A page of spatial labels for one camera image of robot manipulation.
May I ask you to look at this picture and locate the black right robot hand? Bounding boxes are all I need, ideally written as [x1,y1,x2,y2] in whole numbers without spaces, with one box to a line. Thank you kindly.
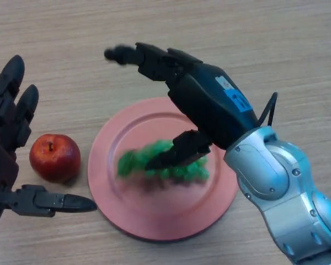
[104,42,261,169]

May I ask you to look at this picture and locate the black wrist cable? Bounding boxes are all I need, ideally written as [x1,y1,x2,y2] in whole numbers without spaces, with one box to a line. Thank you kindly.
[257,92,279,128]

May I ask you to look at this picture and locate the pink round plate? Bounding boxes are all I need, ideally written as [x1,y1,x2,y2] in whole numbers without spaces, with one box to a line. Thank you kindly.
[87,96,239,243]

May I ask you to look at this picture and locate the red apple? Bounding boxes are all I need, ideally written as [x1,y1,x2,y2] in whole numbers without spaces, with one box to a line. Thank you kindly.
[29,134,82,184]

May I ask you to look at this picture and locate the green grapes bunch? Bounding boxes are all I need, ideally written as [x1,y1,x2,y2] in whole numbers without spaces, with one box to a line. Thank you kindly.
[116,139,211,186]

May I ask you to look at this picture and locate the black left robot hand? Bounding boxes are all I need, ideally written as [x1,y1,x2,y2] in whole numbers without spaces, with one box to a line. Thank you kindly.
[0,54,98,226]

